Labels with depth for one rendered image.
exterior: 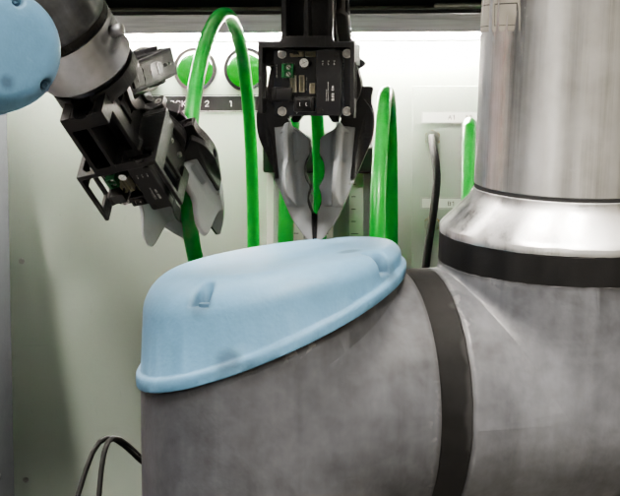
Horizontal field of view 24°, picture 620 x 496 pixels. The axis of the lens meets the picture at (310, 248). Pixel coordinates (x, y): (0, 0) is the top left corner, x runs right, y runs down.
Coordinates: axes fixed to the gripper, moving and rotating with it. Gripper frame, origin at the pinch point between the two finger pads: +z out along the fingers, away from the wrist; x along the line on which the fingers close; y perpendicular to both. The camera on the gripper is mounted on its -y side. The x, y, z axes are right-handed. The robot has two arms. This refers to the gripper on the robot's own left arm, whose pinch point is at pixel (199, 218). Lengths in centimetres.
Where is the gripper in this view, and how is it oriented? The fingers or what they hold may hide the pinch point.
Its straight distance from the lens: 127.1
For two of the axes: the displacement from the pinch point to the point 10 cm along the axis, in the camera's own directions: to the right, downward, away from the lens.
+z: 3.6, 6.5, 6.7
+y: -0.8, 7.4, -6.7
